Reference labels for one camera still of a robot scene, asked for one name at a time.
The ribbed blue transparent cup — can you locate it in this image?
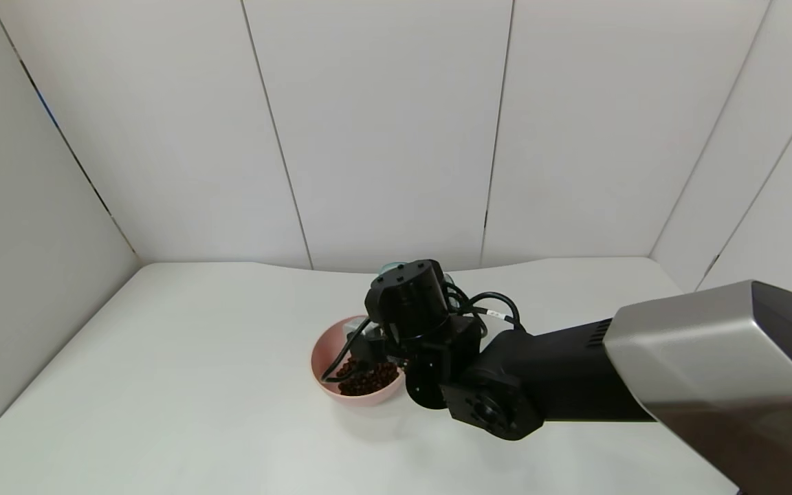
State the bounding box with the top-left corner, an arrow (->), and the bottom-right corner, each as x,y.
377,261 -> 456,291

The roasted coffee beans pile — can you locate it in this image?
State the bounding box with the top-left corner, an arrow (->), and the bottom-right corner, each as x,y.
336,357 -> 401,397

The pink bowl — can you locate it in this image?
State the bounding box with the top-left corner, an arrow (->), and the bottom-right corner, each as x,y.
311,315 -> 407,406

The black camera cable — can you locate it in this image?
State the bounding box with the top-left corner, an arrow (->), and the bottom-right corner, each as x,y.
320,282 -> 524,382

